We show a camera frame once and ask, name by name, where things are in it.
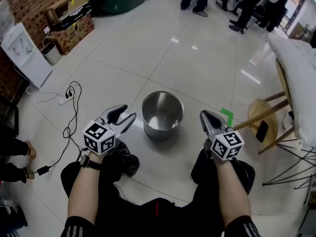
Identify white sneaker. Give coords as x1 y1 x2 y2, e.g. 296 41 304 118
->
282 111 295 130

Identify white cable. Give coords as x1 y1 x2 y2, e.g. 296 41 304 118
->
26 82 60 104

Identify small white bin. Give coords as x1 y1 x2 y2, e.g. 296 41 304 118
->
40 42 62 66

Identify black power adapter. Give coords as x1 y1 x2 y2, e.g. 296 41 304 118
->
37 165 51 176

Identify white power strip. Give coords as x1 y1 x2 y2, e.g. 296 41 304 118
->
57 92 74 106

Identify black phone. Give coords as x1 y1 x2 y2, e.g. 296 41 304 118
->
256 119 269 143

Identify thin black cable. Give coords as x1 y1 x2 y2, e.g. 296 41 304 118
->
76 147 87 163

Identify steel bucket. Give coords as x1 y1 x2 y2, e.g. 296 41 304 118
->
141 90 185 142

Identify wooden table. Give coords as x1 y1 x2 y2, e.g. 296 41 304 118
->
275 58 294 113

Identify long black box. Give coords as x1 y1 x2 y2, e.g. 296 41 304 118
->
50 1 92 32

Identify person's black trousers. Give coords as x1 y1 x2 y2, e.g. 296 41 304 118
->
60 147 256 237

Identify person's black striped shirt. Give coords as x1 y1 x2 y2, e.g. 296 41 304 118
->
60 197 262 237

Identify brown cardboard box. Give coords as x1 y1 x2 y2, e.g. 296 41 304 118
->
44 0 75 26

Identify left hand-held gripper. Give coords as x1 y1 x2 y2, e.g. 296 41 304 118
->
82 104 137 156

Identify green tape mark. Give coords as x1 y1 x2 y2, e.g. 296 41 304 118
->
220 107 234 128

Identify round wooden stool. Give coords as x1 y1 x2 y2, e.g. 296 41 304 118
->
233 90 297 155

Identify black smartwatch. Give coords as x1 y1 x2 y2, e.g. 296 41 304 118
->
79 154 102 171

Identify white water dispenser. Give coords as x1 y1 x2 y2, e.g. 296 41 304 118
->
1 22 53 88

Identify person's right forearm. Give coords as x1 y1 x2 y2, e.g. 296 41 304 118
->
212 157 252 228

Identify black floor cable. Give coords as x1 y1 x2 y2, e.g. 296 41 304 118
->
49 80 82 169

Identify black plastic bin bag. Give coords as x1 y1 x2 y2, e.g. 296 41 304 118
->
108 141 140 178

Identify person's left forearm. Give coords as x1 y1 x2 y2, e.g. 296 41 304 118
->
67 154 106 228

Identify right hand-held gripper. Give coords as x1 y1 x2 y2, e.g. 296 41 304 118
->
199 110 245 161

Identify black wire chair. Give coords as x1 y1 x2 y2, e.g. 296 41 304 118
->
263 137 316 190

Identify printed cardboard box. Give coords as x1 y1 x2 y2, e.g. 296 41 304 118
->
45 13 96 56

